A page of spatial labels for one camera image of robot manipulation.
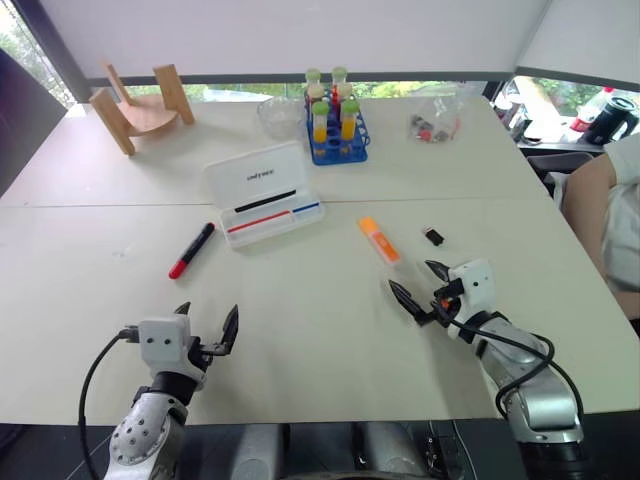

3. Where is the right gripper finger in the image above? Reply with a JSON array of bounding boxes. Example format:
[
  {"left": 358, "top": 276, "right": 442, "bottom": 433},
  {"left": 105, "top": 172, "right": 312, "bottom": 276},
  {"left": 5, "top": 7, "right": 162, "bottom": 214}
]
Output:
[
  {"left": 424, "top": 259, "right": 452, "bottom": 282},
  {"left": 388, "top": 279, "right": 423, "bottom": 318}
]

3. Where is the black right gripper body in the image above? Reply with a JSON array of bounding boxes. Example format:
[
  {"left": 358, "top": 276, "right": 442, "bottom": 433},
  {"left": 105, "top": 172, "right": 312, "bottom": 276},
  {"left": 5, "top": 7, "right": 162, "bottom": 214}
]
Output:
[{"left": 414, "top": 278, "right": 467, "bottom": 327}]

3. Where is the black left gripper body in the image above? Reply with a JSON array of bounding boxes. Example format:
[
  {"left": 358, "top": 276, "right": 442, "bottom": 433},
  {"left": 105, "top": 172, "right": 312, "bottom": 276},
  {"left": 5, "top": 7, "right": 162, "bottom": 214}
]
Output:
[{"left": 187, "top": 334, "right": 233, "bottom": 374}]

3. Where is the white plastic pen case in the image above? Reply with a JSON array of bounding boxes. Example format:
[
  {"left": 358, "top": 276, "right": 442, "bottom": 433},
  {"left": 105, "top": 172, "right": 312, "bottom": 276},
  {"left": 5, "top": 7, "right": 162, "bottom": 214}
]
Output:
[{"left": 200, "top": 139, "right": 327, "bottom": 252}]

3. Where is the black marker with red cap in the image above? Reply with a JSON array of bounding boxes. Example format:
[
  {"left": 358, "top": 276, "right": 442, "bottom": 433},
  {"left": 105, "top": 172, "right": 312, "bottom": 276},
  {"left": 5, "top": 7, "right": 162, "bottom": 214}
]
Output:
[{"left": 167, "top": 221, "right": 217, "bottom": 280}]

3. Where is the orange highlighter pen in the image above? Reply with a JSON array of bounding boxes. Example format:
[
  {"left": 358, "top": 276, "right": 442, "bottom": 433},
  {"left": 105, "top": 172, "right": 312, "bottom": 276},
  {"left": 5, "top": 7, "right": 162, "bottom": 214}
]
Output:
[{"left": 357, "top": 216, "right": 404, "bottom": 268}]

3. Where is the grey rounded shape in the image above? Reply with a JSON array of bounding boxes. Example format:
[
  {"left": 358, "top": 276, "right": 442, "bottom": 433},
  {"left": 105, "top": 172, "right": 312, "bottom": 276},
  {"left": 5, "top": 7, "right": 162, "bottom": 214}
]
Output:
[
  {"left": 230, "top": 423, "right": 292, "bottom": 480},
  {"left": 357, "top": 421, "right": 431, "bottom": 480}
]

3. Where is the clear plastic bag of parts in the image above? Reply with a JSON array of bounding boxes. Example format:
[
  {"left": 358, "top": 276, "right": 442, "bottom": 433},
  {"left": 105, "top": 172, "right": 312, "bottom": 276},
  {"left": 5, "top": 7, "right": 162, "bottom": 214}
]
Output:
[{"left": 405, "top": 93, "right": 465, "bottom": 147}]

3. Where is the black office chair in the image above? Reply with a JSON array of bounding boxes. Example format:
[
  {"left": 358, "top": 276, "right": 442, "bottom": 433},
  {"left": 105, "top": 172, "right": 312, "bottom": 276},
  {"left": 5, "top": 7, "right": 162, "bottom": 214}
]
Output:
[{"left": 519, "top": 143, "right": 604, "bottom": 199}]

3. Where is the blue test tube rack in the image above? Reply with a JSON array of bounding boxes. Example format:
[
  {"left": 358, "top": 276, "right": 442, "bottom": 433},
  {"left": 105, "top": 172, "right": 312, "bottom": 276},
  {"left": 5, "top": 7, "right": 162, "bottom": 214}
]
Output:
[{"left": 304, "top": 83, "right": 370, "bottom": 167}]

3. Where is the green-capped tube with orange liquid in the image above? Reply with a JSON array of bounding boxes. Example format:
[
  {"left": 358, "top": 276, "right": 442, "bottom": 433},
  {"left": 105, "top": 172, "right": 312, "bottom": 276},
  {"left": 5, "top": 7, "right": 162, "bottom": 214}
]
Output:
[
  {"left": 310, "top": 100, "right": 331, "bottom": 145},
  {"left": 340, "top": 96, "right": 362, "bottom": 142}
]

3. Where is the person's white shirt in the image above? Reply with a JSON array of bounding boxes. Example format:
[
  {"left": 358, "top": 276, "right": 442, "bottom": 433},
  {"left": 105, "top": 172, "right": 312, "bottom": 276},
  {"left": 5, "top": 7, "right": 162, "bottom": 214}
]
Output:
[{"left": 598, "top": 130, "right": 640, "bottom": 294}]

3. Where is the wooden curved stand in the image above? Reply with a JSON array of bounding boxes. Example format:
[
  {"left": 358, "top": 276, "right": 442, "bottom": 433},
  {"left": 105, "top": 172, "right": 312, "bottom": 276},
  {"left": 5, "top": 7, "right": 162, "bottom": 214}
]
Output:
[{"left": 88, "top": 61, "right": 197, "bottom": 158}]

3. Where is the clear glass bowl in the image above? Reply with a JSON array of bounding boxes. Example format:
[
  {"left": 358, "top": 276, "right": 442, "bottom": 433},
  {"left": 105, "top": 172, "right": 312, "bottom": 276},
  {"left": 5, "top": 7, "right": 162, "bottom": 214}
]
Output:
[{"left": 256, "top": 95, "right": 302, "bottom": 141}]

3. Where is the bottle with red label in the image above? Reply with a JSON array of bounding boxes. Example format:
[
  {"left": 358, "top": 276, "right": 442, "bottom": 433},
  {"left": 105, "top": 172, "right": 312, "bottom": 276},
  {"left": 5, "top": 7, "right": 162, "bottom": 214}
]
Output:
[{"left": 569, "top": 86, "right": 617, "bottom": 134}]

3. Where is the black kettle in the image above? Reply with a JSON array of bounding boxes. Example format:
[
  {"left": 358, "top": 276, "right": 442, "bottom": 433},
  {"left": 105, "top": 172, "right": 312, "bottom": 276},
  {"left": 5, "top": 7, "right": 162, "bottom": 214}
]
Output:
[{"left": 581, "top": 96, "right": 640, "bottom": 147}]

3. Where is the dark flat panel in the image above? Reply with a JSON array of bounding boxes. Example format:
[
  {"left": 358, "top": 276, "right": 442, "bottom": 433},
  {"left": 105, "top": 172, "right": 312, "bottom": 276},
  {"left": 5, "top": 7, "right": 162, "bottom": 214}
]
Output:
[{"left": 0, "top": 47, "right": 68, "bottom": 199}]

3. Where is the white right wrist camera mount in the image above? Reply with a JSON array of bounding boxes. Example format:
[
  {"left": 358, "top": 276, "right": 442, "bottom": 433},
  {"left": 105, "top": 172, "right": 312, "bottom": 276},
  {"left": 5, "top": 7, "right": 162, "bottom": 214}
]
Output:
[{"left": 446, "top": 258, "right": 497, "bottom": 322}]

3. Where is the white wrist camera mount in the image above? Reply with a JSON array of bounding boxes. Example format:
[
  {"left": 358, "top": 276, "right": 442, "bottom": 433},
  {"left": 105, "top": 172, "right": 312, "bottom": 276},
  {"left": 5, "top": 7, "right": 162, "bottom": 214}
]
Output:
[
  {"left": 137, "top": 316, "right": 207, "bottom": 385},
  {"left": 446, "top": 258, "right": 497, "bottom": 322}
]

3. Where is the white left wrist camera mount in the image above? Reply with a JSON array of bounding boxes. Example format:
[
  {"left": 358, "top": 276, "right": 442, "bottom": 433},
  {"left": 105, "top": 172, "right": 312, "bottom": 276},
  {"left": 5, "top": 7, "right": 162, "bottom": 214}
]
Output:
[{"left": 137, "top": 316, "right": 207, "bottom": 385}]

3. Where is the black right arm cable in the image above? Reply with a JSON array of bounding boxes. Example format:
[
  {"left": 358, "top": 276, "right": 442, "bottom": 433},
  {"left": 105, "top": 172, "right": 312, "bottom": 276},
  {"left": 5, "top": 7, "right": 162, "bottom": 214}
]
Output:
[{"left": 433, "top": 299, "right": 585, "bottom": 419}]

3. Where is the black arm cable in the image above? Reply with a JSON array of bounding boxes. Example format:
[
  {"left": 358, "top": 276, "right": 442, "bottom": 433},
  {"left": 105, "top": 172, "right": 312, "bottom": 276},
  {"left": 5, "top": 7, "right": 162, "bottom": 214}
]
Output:
[
  {"left": 433, "top": 299, "right": 585, "bottom": 419},
  {"left": 77, "top": 324, "right": 142, "bottom": 480}
]

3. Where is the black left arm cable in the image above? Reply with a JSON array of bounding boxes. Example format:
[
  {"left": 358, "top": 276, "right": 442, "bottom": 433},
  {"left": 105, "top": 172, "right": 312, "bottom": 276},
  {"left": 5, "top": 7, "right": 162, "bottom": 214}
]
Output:
[{"left": 77, "top": 324, "right": 142, "bottom": 480}]

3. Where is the small black device with cable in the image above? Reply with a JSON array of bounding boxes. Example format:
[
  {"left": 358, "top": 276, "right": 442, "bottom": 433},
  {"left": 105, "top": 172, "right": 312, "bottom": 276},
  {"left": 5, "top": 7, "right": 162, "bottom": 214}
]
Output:
[{"left": 424, "top": 422, "right": 469, "bottom": 479}]

